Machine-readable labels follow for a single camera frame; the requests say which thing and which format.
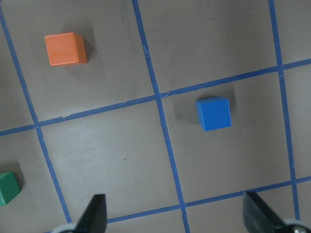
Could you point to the green wooden block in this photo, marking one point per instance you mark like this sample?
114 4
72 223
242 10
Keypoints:
9 187

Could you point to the brown paper table cover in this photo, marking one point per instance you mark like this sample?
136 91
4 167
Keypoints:
125 123

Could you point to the blue wooden block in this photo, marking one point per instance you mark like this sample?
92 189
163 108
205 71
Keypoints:
213 113

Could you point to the orange wooden block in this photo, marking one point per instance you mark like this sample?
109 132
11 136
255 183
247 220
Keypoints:
66 49

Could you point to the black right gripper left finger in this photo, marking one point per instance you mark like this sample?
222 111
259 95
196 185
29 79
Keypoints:
94 218

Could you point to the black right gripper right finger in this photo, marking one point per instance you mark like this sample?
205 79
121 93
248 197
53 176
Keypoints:
258 217

